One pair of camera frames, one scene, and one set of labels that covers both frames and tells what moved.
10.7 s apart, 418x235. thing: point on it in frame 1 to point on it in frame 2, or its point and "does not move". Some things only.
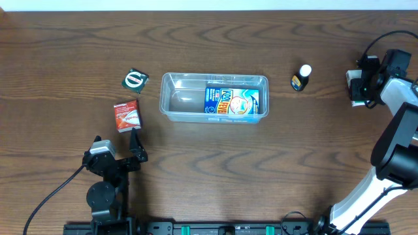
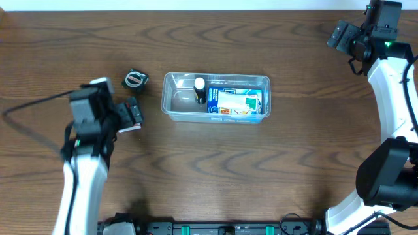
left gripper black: (117, 162) to (129, 114)
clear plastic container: (215, 98) does not move
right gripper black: (358, 94) to (341, 37)
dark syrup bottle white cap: (299, 81) to (199, 91)
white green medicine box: (354, 74) to (234, 103)
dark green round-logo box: (135, 80) does not move
